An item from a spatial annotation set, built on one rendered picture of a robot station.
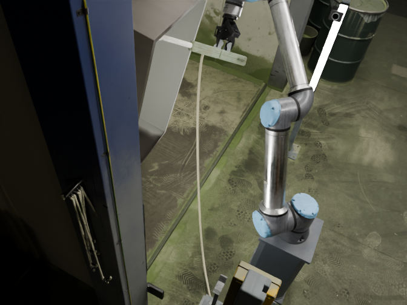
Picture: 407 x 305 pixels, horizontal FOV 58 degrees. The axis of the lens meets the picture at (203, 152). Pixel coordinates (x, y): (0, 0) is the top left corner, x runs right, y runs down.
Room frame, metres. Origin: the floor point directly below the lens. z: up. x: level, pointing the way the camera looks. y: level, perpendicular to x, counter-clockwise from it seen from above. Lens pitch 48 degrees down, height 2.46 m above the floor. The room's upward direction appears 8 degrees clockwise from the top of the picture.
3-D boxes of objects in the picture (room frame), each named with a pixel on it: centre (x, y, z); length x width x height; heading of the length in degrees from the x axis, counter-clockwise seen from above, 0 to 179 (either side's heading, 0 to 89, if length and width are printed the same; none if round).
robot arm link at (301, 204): (1.14, -0.56, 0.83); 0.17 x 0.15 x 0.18; 117
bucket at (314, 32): (4.16, -1.02, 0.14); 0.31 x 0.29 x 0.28; 159
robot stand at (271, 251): (1.15, -0.57, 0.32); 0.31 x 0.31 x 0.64; 69
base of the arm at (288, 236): (1.15, -0.57, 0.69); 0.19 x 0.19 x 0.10
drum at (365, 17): (3.83, -1.37, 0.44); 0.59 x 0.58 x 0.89; 174
